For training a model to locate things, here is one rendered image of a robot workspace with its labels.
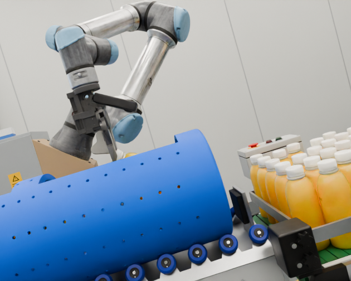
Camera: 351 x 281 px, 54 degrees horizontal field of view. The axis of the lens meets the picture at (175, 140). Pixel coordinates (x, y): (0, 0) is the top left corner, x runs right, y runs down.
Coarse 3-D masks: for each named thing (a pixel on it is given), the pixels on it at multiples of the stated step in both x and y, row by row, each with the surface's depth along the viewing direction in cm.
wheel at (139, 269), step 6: (132, 264) 80; (138, 264) 80; (126, 270) 79; (132, 270) 79; (138, 270) 79; (144, 270) 79; (126, 276) 78; (132, 276) 78; (138, 276) 78; (144, 276) 79
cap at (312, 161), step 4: (312, 156) 84; (316, 156) 83; (304, 160) 83; (308, 160) 82; (312, 160) 81; (316, 160) 81; (320, 160) 82; (304, 164) 84; (308, 164) 82; (312, 164) 82; (316, 164) 81
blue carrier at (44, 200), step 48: (192, 144) 80; (48, 192) 77; (96, 192) 76; (144, 192) 75; (192, 192) 75; (0, 240) 73; (48, 240) 73; (96, 240) 74; (144, 240) 76; (192, 240) 80
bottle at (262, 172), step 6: (264, 168) 99; (258, 174) 100; (264, 174) 98; (258, 180) 100; (264, 180) 98; (264, 186) 98; (264, 192) 99; (264, 198) 100; (270, 204) 99; (270, 216) 100; (270, 222) 101
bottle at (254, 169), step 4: (252, 164) 107; (256, 164) 106; (252, 168) 106; (256, 168) 105; (252, 172) 106; (256, 172) 105; (252, 176) 106; (256, 176) 105; (252, 180) 107; (256, 180) 105; (252, 184) 108; (256, 184) 106; (256, 188) 106; (256, 192) 107; (260, 192) 106; (260, 196) 106; (260, 208) 107; (260, 212) 109; (264, 212) 106; (264, 216) 107
